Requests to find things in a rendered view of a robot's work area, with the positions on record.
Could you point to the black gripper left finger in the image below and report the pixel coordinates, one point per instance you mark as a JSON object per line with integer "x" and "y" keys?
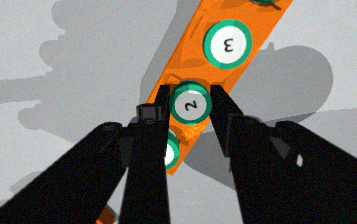
{"x": 75, "y": 190}

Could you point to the orange handheld multimeter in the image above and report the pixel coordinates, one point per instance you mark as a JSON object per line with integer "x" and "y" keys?
{"x": 106, "y": 217}

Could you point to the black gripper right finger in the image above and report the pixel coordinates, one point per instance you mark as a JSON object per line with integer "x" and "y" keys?
{"x": 268, "y": 191}

